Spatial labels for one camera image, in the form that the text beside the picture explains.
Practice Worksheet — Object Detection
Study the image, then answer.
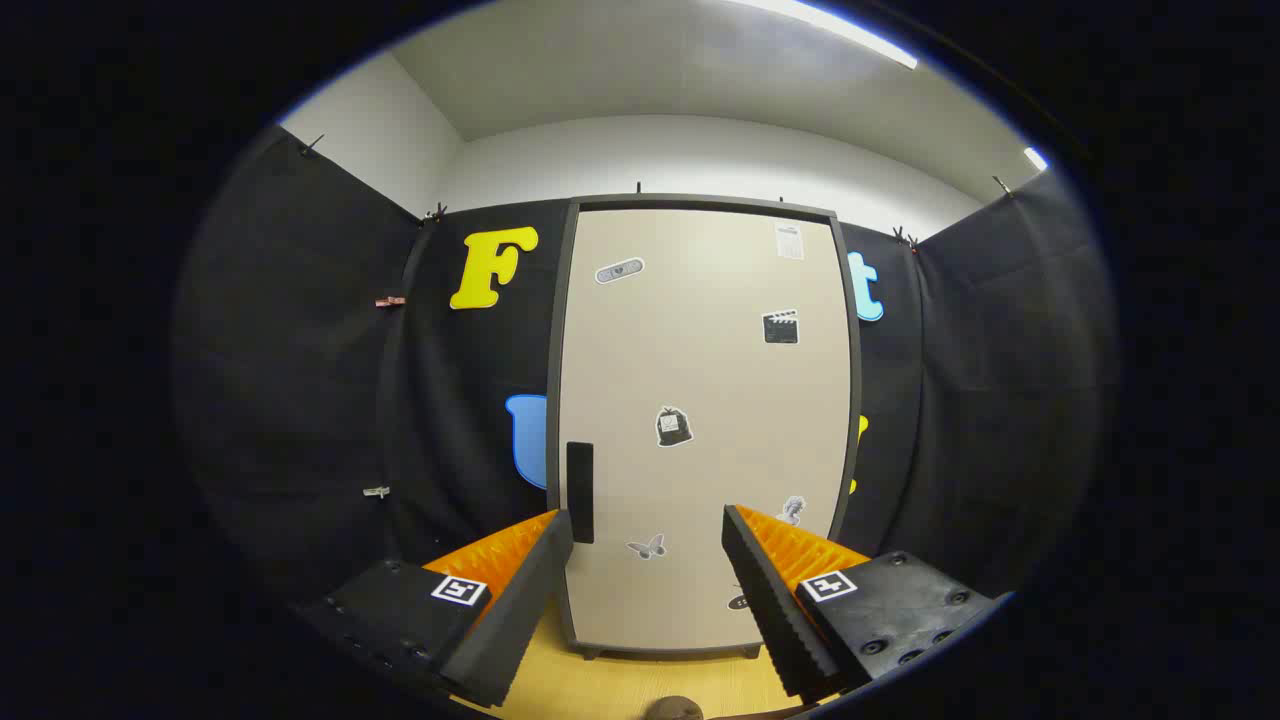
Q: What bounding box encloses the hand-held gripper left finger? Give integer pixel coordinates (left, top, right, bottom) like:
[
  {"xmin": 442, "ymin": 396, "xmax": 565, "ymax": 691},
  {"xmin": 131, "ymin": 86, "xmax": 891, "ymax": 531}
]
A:
[{"xmin": 300, "ymin": 508, "xmax": 576, "ymax": 709}]

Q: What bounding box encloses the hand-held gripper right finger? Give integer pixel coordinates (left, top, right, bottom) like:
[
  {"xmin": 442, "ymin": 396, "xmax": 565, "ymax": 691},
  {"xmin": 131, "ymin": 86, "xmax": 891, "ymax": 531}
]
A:
[{"xmin": 722, "ymin": 504, "xmax": 1001, "ymax": 701}]

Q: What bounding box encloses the black door handle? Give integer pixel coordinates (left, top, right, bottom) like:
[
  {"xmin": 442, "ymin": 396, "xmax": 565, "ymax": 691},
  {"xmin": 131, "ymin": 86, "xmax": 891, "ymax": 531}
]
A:
[{"xmin": 566, "ymin": 441, "xmax": 595, "ymax": 544}]

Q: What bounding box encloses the beige shoe cabinet door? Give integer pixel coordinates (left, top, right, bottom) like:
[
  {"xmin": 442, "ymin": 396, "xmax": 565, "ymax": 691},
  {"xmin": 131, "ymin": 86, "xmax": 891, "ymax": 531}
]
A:
[{"xmin": 558, "ymin": 207, "xmax": 854, "ymax": 652}]

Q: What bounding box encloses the grey shoe cabinet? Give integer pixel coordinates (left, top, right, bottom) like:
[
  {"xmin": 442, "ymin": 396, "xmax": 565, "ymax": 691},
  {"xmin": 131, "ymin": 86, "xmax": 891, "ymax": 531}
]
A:
[{"xmin": 545, "ymin": 194, "xmax": 863, "ymax": 661}]

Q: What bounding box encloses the black backdrop cloth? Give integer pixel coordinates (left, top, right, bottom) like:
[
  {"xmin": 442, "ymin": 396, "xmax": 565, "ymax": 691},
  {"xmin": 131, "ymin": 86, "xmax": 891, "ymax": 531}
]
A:
[{"xmin": 175, "ymin": 125, "xmax": 1116, "ymax": 606}]

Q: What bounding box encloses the long ceiling light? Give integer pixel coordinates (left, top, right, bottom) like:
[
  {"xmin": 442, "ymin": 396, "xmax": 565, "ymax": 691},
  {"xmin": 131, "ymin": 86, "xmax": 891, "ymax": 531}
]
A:
[{"xmin": 740, "ymin": 0, "xmax": 919, "ymax": 70}]

